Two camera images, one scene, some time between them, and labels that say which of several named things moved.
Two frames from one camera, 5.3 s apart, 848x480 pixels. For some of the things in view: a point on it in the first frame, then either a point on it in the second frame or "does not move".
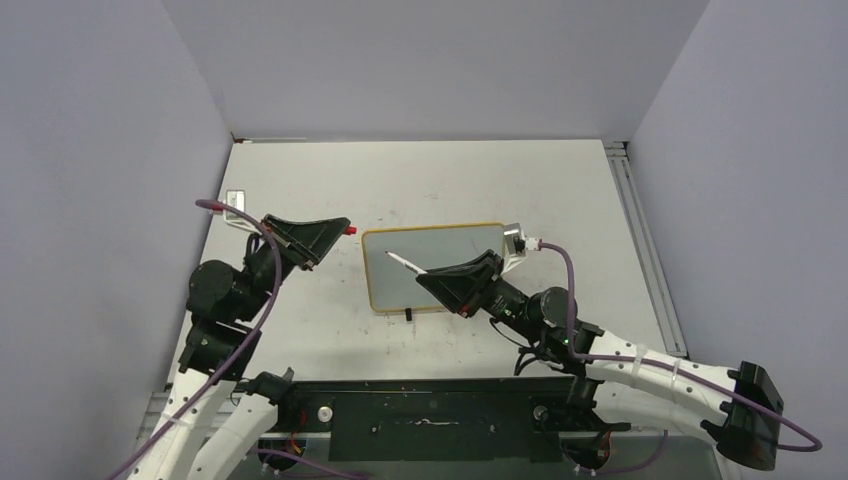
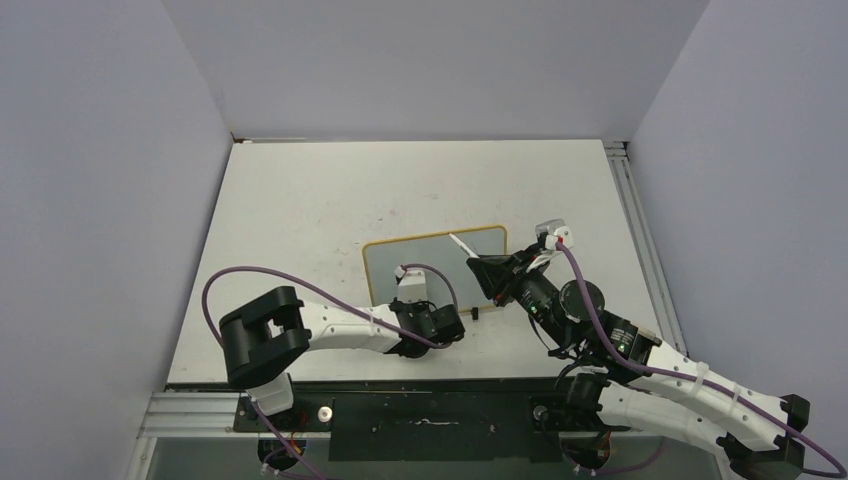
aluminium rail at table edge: (619, 156) does not move
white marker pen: (407, 264) → (467, 250)
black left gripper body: (281, 247) → (418, 306)
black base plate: (445, 419) does not move
